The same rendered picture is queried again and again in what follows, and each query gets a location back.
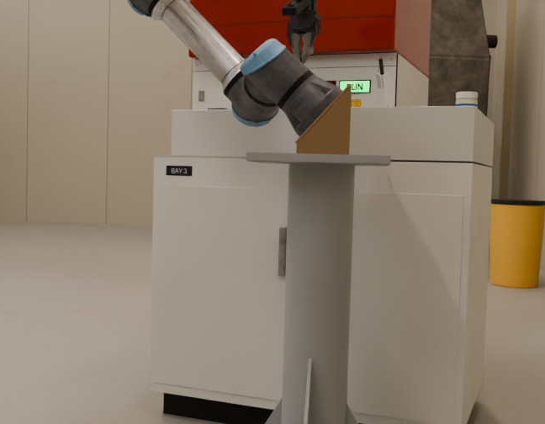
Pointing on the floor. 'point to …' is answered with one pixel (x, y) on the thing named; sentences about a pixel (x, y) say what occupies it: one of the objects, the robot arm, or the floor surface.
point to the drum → (515, 242)
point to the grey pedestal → (317, 285)
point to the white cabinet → (469, 337)
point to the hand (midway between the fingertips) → (300, 59)
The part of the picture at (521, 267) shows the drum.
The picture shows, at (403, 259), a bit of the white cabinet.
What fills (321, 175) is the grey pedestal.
